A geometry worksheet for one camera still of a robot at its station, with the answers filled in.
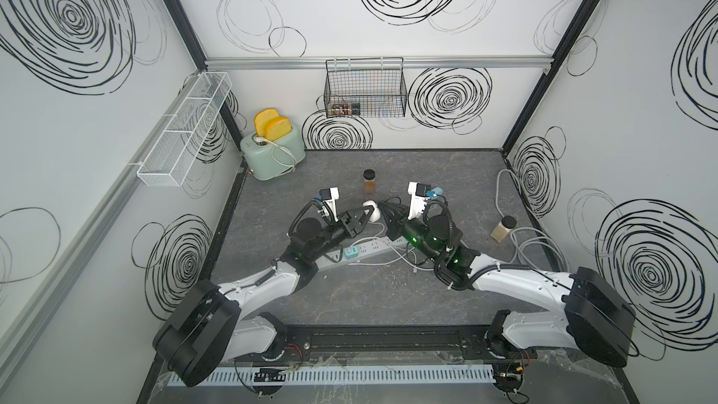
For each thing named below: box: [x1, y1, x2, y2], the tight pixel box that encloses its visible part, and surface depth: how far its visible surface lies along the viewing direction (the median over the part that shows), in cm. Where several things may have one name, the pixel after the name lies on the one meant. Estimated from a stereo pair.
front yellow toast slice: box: [265, 116, 293, 143], surface depth 103 cm
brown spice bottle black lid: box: [362, 168, 376, 196], surface depth 104 cm
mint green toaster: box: [239, 126, 306, 181], surface depth 104 cm
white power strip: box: [315, 237, 410, 272], surface depth 90 cm
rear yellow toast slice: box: [254, 107, 280, 138], surface depth 104 cm
